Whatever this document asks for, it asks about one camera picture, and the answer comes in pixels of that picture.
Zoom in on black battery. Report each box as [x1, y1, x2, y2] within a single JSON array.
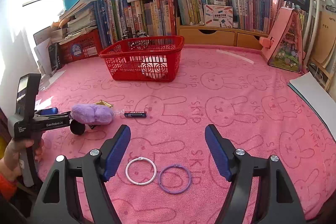
[[124, 111, 147, 118]]

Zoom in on wooden drawer shelf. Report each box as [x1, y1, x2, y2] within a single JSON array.
[[176, 17, 268, 51]]

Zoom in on gold foil wrapper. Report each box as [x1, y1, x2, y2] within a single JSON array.
[[94, 100, 114, 108]]

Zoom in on pink house-shaped toy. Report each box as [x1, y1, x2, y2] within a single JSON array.
[[260, 6, 306, 73]]

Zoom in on white paper board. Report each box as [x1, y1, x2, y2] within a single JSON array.
[[287, 72, 336, 140]]

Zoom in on white plush toy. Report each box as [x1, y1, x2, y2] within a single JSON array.
[[140, 55, 168, 80]]

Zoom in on person's left hand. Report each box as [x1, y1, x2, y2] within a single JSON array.
[[0, 136, 45, 180]]

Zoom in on purple plush toy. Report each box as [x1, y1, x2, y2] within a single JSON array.
[[71, 104, 114, 125]]

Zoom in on purple binder ring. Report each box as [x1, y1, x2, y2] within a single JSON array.
[[158, 164, 192, 194]]

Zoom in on black flat device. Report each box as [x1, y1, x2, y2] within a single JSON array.
[[49, 43, 62, 71]]

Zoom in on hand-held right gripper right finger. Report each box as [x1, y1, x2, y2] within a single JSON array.
[[205, 124, 306, 224]]

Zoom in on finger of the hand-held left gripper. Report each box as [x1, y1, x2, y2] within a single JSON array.
[[35, 112, 72, 121], [34, 107, 59, 117]]

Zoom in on black round disc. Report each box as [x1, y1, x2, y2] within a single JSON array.
[[70, 119, 86, 135]]

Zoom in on white leaning boards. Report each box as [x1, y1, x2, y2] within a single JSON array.
[[34, 27, 59, 75]]

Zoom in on red plastic crate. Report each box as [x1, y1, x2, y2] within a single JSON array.
[[58, 29, 103, 64]]

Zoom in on row of upright books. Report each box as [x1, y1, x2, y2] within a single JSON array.
[[173, 0, 279, 33], [96, 0, 177, 48]]

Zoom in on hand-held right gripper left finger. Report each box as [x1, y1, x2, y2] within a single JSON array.
[[31, 124, 132, 224]]

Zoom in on stack of flat books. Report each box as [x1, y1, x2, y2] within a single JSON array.
[[51, 0, 99, 43]]

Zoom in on pink rabbit print towel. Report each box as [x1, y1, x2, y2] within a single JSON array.
[[34, 44, 336, 224]]

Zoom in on white printed box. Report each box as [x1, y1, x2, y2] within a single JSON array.
[[204, 4, 234, 28]]

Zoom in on white binder ring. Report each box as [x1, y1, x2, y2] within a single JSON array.
[[125, 157, 157, 186]]

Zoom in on red plastic basket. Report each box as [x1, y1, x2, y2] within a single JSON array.
[[99, 35, 185, 82]]

